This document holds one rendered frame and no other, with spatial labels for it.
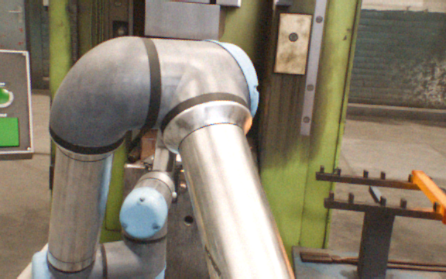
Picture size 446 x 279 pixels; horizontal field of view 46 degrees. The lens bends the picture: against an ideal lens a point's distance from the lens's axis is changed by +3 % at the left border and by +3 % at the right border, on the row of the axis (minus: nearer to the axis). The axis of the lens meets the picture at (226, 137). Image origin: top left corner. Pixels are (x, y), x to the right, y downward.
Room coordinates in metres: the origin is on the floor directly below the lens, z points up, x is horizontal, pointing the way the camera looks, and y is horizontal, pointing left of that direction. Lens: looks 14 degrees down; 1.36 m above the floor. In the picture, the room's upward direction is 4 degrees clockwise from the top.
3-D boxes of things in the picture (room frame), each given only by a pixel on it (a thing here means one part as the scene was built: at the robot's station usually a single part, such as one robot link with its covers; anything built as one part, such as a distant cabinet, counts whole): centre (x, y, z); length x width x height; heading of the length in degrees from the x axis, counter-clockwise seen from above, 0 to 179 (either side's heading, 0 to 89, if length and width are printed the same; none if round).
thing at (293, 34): (1.54, -0.17, 1.27); 0.09 x 0.02 x 0.17; 89
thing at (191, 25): (1.63, 0.14, 1.32); 0.42 x 0.20 x 0.10; 179
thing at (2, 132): (1.27, 0.56, 1.01); 0.07 x 0.05 x 0.07; 114
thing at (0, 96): (1.31, 0.58, 1.09); 0.05 x 0.03 x 0.04; 89
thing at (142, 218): (0.84, 0.13, 1.01); 0.11 x 0.08 x 0.09; 179
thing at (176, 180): (1.00, 0.13, 1.00); 0.12 x 0.08 x 0.09; 179
